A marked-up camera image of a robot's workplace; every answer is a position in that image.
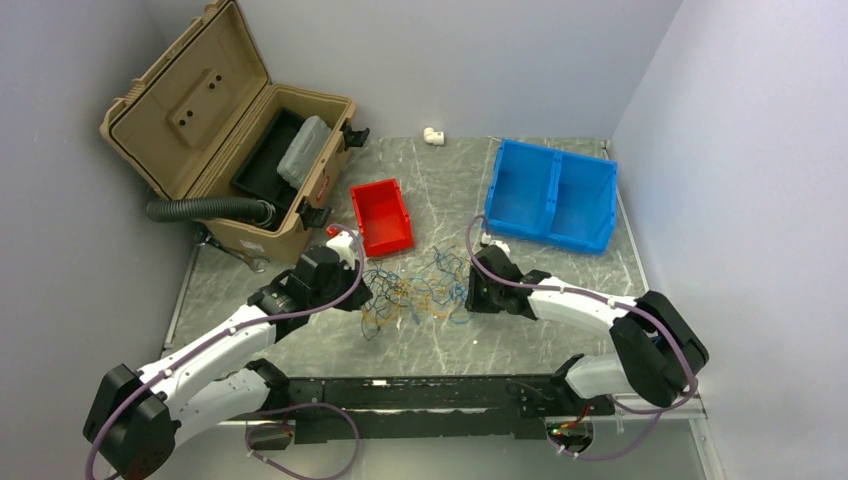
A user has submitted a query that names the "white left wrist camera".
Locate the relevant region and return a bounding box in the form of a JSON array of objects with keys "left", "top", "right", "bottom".
[{"left": 325, "top": 225, "right": 360, "bottom": 269}]

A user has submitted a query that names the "yellow wire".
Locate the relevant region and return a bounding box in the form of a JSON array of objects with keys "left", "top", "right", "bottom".
[{"left": 380, "top": 261, "right": 465, "bottom": 323}]

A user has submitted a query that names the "white pipe elbow fitting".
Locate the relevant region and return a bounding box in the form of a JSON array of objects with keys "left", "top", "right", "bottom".
[{"left": 422, "top": 127, "right": 445, "bottom": 146}]

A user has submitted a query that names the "metal wrench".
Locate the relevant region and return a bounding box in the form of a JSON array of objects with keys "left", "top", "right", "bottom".
[{"left": 193, "top": 228, "right": 270, "bottom": 274}]

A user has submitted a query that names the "red plastic bin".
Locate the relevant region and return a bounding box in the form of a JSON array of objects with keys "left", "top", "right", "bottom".
[{"left": 350, "top": 178, "right": 415, "bottom": 258}]

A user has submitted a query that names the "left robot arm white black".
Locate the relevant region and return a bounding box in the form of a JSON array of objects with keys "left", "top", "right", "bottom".
[{"left": 83, "top": 233, "right": 371, "bottom": 479}]

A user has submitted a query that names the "blue bin left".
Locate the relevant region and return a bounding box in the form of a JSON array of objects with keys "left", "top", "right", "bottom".
[{"left": 485, "top": 139, "right": 563, "bottom": 240}]

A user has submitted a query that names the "blue bin right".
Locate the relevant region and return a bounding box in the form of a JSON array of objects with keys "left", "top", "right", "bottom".
[{"left": 546, "top": 152, "right": 618, "bottom": 254}]

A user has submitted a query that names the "blue bin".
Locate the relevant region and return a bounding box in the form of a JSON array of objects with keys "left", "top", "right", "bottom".
[
  {"left": 485, "top": 139, "right": 563, "bottom": 240},
  {"left": 546, "top": 152, "right": 618, "bottom": 254}
]

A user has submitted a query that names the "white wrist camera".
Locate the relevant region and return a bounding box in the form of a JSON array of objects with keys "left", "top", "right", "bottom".
[
  {"left": 479, "top": 232, "right": 511, "bottom": 257},
  {"left": 325, "top": 225, "right": 360, "bottom": 269}
]

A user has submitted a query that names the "black corrugated hose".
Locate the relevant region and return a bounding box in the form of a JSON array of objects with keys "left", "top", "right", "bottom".
[{"left": 145, "top": 195, "right": 275, "bottom": 225}]

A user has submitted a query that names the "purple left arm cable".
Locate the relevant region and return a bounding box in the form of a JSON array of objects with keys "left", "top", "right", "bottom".
[{"left": 84, "top": 223, "right": 366, "bottom": 480}]

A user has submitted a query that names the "grey plastic organizer box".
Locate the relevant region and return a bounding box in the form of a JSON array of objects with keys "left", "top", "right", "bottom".
[{"left": 276, "top": 115, "right": 332, "bottom": 189}]

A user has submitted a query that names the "tan hard toolbox case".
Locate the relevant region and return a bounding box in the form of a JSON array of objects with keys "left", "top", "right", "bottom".
[{"left": 100, "top": 1, "right": 369, "bottom": 263}]

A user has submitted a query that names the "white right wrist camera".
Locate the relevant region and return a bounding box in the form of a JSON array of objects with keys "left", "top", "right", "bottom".
[{"left": 479, "top": 232, "right": 511, "bottom": 257}]

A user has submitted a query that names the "black toolbox tray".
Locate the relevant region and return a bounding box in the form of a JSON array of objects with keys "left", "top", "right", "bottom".
[{"left": 230, "top": 108, "right": 305, "bottom": 214}]

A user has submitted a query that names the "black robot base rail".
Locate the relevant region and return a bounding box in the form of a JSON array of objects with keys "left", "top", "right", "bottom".
[{"left": 221, "top": 357, "right": 617, "bottom": 445}]

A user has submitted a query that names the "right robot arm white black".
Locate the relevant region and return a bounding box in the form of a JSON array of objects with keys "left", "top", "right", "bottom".
[{"left": 466, "top": 242, "right": 709, "bottom": 415}]

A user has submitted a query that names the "blue wire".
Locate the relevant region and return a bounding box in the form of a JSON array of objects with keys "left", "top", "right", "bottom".
[{"left": 397, "top": 245, "right": 473, "bottom": 327}]

